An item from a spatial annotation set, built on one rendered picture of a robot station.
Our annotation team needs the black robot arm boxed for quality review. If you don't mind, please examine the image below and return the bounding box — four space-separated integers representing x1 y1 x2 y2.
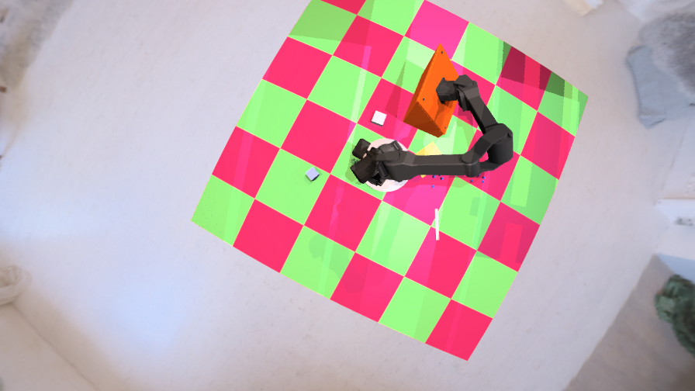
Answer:
350 74 513 186

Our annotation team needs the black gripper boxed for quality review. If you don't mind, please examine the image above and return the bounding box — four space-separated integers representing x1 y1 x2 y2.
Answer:
352 138 377 159

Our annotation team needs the white round tray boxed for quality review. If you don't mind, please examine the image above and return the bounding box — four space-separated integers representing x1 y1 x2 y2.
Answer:
366 138 408 192

